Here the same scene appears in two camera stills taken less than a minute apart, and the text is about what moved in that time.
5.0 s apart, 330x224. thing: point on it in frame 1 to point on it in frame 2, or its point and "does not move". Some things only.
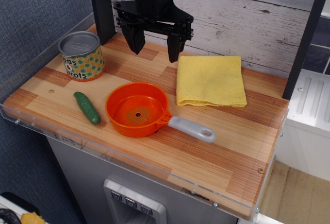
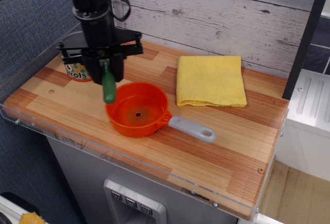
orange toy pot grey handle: [139, 109] does not move
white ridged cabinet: [304, 139] does not move
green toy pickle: [87, 107] to [109, 81]
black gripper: [153, 7] to [99, 38]
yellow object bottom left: [31, 218] does not move
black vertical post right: [307, 37] does not move
